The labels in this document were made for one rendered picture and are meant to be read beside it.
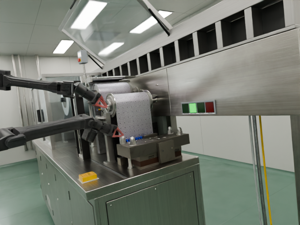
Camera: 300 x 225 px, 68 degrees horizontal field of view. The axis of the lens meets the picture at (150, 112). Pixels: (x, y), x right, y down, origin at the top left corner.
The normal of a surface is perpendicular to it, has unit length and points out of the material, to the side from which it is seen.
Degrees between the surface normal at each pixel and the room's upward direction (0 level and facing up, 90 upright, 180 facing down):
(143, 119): 90
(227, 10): 90
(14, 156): 90
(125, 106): 90
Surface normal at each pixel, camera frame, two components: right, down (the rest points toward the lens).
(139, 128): 0.54, -0.02
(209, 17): -0.84, 0.12
